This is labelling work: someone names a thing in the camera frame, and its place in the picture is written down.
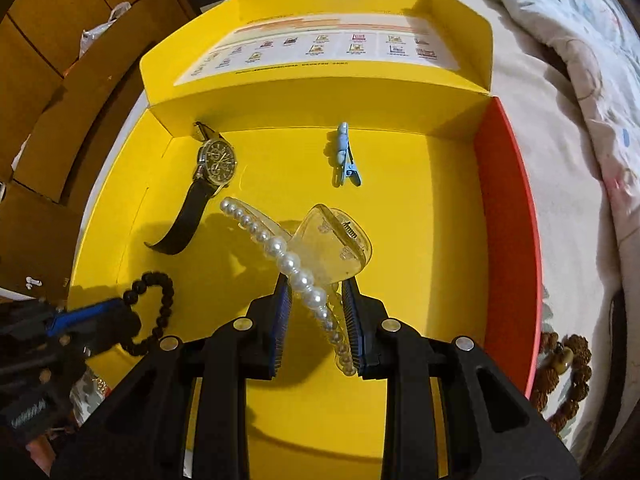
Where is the yellow and red cardboard box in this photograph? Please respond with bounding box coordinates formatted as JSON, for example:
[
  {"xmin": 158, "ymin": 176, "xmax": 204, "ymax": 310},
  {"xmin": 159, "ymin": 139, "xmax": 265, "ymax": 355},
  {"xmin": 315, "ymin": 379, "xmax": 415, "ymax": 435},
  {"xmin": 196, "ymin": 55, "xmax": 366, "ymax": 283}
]
[{"xmin": 67, "ymin": 0, "xmax": 544, "ymax": 480}]

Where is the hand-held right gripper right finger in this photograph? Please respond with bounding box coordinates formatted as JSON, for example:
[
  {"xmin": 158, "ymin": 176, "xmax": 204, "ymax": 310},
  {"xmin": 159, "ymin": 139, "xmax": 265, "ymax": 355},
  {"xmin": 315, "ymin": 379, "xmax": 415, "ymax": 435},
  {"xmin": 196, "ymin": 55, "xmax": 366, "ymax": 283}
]
[{"xmin": 341, "ymin": 275, "xmax": 583, "ymax": 480}]

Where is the brown seed bead bracelet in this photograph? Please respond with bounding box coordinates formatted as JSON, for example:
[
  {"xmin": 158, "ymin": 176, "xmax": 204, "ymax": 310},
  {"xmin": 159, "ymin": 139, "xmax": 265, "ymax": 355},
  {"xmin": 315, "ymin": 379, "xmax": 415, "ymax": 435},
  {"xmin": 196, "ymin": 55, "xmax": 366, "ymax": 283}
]
[{"xmin": 530, "ymin": 330, "xmax": 594, "ymax": 426}]

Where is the white plastic bag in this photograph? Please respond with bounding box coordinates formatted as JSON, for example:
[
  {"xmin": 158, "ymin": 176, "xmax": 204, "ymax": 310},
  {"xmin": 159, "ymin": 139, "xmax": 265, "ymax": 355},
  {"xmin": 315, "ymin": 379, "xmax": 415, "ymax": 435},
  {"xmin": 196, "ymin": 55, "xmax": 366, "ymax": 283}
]
[{"xmin": 80, "ymin": 2, "xmax": 132, "ymax": 59}]

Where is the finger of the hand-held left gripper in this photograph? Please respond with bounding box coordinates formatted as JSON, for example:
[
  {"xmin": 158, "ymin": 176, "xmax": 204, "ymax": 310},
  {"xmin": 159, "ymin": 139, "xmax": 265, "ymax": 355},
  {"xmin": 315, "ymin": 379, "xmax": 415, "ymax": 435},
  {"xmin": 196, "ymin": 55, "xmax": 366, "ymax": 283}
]
[
  {"xmin": 46, "ymin": 298, "xmax": 126, "ymax": 337},
  {"xmin": 75, "ymin": 312, "xmax": 139, "ymax": 357}
]

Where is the brown cardboard box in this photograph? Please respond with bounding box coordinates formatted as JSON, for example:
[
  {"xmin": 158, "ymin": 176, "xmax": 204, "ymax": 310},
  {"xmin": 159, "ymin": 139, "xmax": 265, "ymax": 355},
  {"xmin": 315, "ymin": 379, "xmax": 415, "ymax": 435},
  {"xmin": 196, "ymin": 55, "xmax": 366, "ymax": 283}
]
[{"xmin": 11, "ymin": 62, "xmax": 153, "ymax": 207}]

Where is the small bow hair clip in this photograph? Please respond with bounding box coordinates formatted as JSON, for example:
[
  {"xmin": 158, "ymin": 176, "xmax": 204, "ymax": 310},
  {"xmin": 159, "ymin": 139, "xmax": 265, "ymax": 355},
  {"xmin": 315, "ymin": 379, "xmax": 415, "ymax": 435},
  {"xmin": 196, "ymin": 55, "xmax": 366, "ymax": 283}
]
[{"xmin": 327, "ymin": 121, "xmax": 365, "ymax": 188}]

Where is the black bead bracelet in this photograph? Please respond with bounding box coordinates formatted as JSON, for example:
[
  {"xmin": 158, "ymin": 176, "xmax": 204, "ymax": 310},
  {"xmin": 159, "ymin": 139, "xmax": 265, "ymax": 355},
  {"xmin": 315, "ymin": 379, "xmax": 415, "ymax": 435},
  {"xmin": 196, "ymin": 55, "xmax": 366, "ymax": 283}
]
[{"xmin": 122, "ymin": 271, "xmax": 176, "ymax": 358}]

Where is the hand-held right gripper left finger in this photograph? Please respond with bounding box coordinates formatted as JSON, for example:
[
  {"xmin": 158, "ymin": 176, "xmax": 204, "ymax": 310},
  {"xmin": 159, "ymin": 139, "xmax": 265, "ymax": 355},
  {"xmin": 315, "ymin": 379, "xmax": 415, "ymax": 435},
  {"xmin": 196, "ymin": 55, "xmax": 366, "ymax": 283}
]
[{"xmin": 50, "ymin": 275, "xmax": 293, "ymax": 480}]

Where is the beige leaf print bedsheet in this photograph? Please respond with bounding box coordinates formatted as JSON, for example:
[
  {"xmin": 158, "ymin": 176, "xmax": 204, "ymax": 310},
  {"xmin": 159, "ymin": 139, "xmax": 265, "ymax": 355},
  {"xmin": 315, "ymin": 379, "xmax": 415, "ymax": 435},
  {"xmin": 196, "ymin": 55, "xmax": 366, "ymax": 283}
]
[{"xmin": 492, "ymin": 25, "xmax": 632, "ymax": 466}]

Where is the white printed quilt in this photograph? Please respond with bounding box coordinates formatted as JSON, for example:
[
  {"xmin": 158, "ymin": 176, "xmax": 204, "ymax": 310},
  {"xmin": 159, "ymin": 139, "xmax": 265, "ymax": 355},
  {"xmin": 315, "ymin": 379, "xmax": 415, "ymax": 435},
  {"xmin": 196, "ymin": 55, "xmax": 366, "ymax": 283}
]
[{"xmin": 227, "ymin": 0, "xmax": 640, "ymax": 271}]

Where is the clear pearl hair claw clip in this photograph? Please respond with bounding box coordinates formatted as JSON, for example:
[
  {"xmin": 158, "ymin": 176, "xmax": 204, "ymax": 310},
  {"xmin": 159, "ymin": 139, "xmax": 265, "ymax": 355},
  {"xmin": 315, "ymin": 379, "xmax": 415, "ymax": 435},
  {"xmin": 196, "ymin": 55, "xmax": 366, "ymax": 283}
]
[{"xmin": 219, "ymin": 196, "xmax": 375, "ymax": 377}]

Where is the black strap wristwatch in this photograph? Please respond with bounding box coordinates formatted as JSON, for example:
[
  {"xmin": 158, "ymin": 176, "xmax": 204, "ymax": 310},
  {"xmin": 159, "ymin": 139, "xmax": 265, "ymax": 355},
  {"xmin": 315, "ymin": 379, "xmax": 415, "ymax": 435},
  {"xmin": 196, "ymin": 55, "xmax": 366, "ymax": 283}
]
[{"xmin": 144, "ymin": 121, "xmax": 239, "ymax": 256}]

